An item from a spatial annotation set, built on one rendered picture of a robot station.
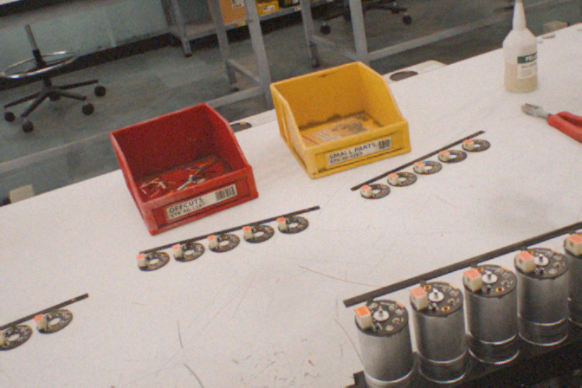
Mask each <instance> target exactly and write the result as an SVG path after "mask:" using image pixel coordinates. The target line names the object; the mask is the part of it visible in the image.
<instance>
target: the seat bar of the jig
mask: <svg viewBox="0 0 582 388"><path fill-rule="evenodd" d="M466 340H467V347H468V358H469V371H468V373H467V374H466V375H465V376H464V377H463V378H462V379H460V380H458V381H456V382H453V383H449V384H439V383H435V382H432V381H429V380H428V379H426V378H425V377H423V376H422V374H421V373H420V372H419V370H418V362H417V351H415V352H413V358H414V363H415V370H416V377H417V388H492V387H494V386H497V385H500V384H503V383H506V382H508V381H510V380H513V379H515V378H519V377H521V376H524V375H527V374H528V373H531V372H535V371H538V370H540V369H542V368H545V367H548V366H550V365H554V364H556V363H559V362H561V361H563V360H566V359H569V358H572V357H575V356H577V355H580V354H582V326H579V325H576V324H574V323H572V322H571V321H569V320H568V336H567V338H566V339H565V340H564V341H562V342H561V343H559V344H557V345H553V346H538V345H534V344H531V343H529V342H527V341H525V340H524V339H523V338H521V337H520V335H519V354H518V355H517V357H516V358H515V359H513V360H512V361H510V362H507V363H505V364H500V365H491V364H486V363H483V362H481V361H479V360H477V359H475V358H474V357H473V356H472V355H471V354H470V353H469V345H468V335H467V334H466ZM352 375H353V379H354V384H355V386H352V387H351V388H367V387H366V381H365V373H364V370H363V371H360V372H355V373H353V374H352Z"/></svg>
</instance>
